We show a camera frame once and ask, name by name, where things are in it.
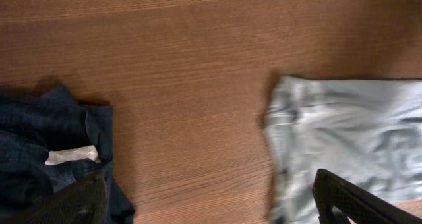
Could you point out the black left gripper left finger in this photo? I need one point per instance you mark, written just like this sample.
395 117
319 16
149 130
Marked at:
83 202

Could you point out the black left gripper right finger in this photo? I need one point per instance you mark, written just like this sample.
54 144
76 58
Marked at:
339 201

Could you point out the light blue t-shirt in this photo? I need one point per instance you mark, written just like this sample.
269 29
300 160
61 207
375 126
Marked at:
367 132

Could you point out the dark navy folded garment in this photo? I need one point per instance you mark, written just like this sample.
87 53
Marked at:
50 141

